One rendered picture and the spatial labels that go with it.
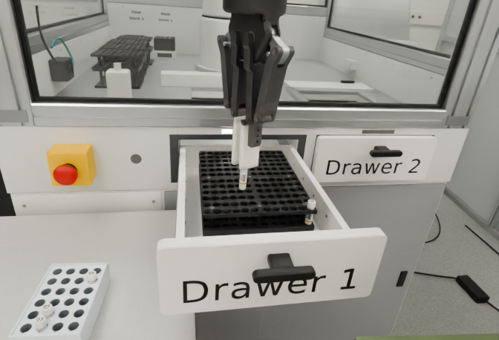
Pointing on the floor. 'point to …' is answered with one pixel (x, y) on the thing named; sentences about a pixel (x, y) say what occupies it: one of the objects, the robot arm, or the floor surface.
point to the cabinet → (335, 306)
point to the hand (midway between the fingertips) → (246, 142)
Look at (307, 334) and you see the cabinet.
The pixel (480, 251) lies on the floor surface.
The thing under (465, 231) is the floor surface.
